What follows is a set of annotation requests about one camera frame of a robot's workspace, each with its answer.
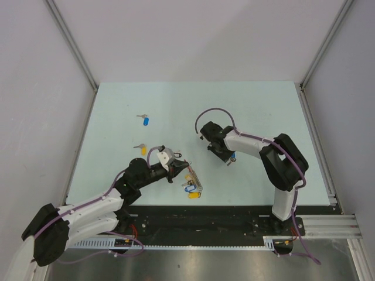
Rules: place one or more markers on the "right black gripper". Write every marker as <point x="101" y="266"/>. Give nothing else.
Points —
<point x="225" y="157"/>

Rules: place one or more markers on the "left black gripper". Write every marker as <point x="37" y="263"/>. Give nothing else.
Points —
<point x="174" y="168"/>

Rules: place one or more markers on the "red-handled metal key holder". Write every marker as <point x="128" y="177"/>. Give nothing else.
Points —
<point x="196" y="181"/>

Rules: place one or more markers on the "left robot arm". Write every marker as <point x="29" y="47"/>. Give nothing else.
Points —
<point x="54" y="229"/>

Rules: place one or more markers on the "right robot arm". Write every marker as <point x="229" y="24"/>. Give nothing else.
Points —
<point x="283" y="162"/>

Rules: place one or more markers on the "blue tag on holder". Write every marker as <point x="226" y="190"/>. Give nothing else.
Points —
<point x="191" y="188"/>

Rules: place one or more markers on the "key with yellow tag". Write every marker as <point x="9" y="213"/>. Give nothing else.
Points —
<point x="143" y="148"/>

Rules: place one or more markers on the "white slotted cable duct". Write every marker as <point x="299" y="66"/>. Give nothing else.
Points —
<point x="117" y="243"/>

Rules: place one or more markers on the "left aluminium corner post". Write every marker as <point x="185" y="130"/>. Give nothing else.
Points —
<point x="68" y="37"/>

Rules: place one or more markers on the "aluminium corner post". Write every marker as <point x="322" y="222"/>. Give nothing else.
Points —
<point x="68" y="37"/>
<point x="327" y="41"/>

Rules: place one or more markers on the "right aluminium corner post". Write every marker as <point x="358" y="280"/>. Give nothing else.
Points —
<point x="327" y="41"/>

